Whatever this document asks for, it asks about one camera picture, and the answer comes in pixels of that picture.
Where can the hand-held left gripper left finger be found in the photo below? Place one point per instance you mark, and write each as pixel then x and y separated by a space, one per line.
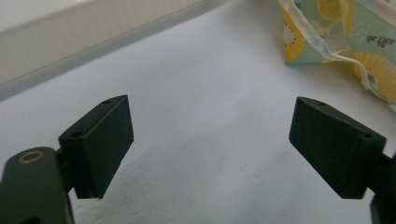
pixel 99 146

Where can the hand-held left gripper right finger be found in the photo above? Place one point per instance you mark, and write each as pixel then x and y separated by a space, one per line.
pixel 330 146

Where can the lemon print plastic bag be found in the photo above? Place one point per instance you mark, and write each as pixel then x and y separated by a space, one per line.
pixel 367 34

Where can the white table mat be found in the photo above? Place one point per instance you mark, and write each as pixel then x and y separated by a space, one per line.
pixel 205 124

